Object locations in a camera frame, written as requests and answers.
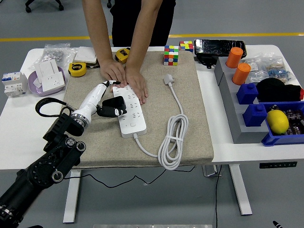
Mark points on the large colourful puzzle cube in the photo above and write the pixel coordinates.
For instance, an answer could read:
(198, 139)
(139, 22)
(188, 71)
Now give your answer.
(171, 55)

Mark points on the blue square block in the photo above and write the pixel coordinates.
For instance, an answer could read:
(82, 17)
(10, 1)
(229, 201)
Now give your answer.
(254, 115)
(247, 93)

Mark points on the white circuit breaker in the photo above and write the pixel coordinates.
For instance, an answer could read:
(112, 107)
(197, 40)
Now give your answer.
(14, 84)

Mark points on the yellow lemon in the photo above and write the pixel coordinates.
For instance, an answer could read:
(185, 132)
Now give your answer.
(277, 122)

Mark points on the dark flat pad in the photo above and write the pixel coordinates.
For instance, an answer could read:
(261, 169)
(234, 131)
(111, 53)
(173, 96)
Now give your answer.
(92, 66)

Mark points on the person's left forearm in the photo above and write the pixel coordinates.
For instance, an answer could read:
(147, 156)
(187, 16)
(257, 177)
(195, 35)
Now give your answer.
(142, 35)

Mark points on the grey box under table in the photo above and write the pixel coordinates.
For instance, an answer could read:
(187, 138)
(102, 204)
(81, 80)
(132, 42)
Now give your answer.
(210, 171)

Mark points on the yellow tape measure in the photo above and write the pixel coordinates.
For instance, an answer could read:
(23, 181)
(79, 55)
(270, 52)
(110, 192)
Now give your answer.
(77, 69)
(122, 55)

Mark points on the purple bowl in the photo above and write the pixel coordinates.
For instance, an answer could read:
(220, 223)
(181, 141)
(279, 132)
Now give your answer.
(33, 88)

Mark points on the white table leg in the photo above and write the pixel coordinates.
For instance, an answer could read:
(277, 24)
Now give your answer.
(71, 197)
(241, 190)

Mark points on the plastic bag of screws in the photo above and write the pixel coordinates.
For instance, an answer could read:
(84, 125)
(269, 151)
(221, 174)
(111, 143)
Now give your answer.
(55, 54)

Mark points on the black device stand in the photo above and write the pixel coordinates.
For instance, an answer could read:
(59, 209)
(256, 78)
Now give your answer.
(206, 61)

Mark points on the blue plastic bin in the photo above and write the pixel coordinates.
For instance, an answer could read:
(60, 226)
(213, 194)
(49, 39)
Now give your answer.
(273, 140)

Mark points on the grey stepped block holder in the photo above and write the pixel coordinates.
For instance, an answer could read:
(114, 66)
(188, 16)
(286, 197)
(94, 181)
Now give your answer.
(234, 118)

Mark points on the white power strip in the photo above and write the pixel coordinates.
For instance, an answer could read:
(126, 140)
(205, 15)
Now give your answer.
(133, 123)

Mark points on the grey-brown mat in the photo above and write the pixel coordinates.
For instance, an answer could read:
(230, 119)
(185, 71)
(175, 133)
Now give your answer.
(166, 147)

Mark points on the shiny black flat device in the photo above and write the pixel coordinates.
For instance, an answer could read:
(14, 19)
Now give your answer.
(218, 47)

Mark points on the black plug adapter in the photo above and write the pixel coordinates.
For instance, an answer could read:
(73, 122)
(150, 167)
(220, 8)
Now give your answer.
(115, 101)

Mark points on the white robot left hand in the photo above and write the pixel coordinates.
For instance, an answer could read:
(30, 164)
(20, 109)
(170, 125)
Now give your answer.
(93, 97)

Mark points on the orange cylinder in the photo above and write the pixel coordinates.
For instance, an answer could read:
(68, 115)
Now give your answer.
(241, 73)
(234, 57)

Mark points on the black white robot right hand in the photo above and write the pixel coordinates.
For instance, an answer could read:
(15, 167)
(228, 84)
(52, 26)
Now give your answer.
(277, 224)

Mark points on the small colourful puzzle cube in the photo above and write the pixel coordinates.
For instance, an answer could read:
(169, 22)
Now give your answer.
(186, 46)

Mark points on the black table control panel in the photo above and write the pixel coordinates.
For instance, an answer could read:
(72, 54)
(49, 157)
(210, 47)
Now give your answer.
(278, 165)

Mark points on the black office chair base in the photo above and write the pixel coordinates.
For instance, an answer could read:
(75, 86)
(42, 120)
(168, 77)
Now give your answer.
(109, 4)
(44, 2)

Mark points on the black cloth with red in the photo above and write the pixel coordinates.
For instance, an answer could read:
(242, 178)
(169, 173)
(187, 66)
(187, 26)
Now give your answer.
(273, 88)

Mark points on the plastic bag of resistors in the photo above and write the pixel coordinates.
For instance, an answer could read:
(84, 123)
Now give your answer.
(278, 69)

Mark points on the person's right forearm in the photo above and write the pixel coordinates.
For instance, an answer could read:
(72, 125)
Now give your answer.
(99, 31)

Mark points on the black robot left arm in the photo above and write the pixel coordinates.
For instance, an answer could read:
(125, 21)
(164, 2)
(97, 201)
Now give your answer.
(61, 147)

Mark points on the person's left hand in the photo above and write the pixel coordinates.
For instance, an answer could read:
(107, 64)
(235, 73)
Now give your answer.
(137, 83)

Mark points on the white switch panel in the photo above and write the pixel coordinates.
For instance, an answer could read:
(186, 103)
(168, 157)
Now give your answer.
(84, 55)

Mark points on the person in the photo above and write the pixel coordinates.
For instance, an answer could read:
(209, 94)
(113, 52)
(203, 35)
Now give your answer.
(123, 19)

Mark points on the white wall socket panel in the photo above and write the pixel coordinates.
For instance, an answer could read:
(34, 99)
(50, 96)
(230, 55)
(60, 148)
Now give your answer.
(53, 82)

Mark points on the clear plastic parts bag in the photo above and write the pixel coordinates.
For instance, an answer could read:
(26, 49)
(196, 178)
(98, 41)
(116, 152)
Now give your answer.
(255, 71)

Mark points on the person's right hand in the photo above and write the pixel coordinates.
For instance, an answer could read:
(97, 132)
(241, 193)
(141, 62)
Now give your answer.
(114, 72)

